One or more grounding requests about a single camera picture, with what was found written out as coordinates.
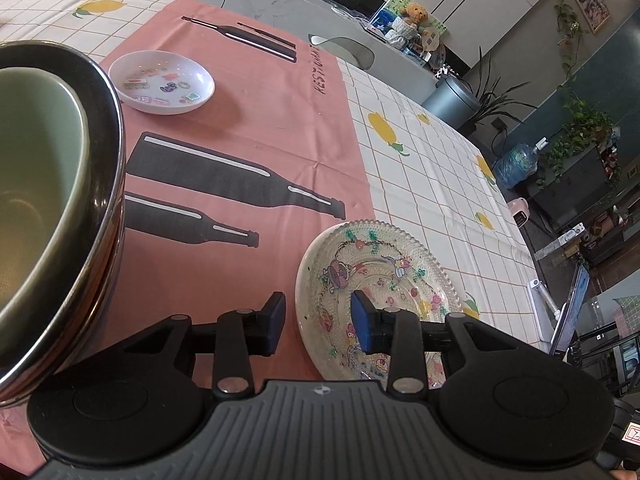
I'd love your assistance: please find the green ceramic bowl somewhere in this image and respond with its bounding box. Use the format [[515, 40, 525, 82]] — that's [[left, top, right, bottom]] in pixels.
[[0, 66, 92, 356]]

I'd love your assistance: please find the white rolling stool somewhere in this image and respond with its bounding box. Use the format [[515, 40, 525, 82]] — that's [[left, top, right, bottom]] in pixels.
[[308, 34, 376, 66]]

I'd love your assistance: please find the colourful painted picture board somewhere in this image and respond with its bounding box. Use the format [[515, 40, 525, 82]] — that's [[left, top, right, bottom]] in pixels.
[[372, 0, 446, 36]]

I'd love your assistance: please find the stainless steel bowl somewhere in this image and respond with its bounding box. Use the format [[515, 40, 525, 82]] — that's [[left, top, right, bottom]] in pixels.
[[0, 40, 126, 406]]

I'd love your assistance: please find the framed wall picture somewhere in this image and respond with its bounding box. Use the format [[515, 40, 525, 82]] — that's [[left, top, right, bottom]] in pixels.
[[572, 0, 612, 35]]

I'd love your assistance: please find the hanging green vine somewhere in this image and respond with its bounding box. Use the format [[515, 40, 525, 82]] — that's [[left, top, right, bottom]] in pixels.
[[537, 0, 621, 186]]

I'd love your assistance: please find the lemon print checked tablecloth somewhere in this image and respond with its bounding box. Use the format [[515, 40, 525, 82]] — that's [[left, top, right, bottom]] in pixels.
[[0, 0, 543, 471]]

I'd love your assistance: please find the pink space heater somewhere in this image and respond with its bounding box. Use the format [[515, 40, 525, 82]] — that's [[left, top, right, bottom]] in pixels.
[[507, 199, 532, 228]]

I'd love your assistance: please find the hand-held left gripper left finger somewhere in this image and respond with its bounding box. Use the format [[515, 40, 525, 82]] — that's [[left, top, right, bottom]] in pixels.
[[120, 291, 287, 396]]

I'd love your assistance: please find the white stand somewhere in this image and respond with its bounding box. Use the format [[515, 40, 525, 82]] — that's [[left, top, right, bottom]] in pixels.
[[530, 280, 561, 322]]

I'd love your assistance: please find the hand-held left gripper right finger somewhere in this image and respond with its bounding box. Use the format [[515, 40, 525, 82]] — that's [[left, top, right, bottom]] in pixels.
[[350, 290, 521, 395]]

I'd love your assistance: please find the clear patterned glass plate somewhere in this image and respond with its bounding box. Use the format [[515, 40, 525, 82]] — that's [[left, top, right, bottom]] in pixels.
[[295, 219, 463, 392]]

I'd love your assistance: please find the marble tv bench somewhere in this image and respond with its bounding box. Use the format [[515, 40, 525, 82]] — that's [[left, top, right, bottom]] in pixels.
[[175, 0, 466, 81]]

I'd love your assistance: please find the phone on stand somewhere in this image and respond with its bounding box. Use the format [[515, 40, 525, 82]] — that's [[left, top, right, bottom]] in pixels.
[[550, 262, 591, 356]]

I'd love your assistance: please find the green leafy potted plant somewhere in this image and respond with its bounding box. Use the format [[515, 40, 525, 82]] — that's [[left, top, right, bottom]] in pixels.
[[465, 47, 536, 126]]

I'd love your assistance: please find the blue water bottle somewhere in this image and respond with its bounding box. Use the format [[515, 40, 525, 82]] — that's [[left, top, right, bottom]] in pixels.
[[492, 142, 543, 190]]

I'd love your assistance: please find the grey metal trash bin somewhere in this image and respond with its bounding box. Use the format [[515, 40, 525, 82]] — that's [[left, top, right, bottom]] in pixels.
[[421, 76, 481, 136]]

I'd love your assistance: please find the brown teddy bear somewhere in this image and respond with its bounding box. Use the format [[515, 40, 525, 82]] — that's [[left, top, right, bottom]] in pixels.
[[385, 4, 431, 51]]

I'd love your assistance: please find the small white sticker plate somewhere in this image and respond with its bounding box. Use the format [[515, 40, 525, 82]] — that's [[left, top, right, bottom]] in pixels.
[[108, 50, 216, 115]]

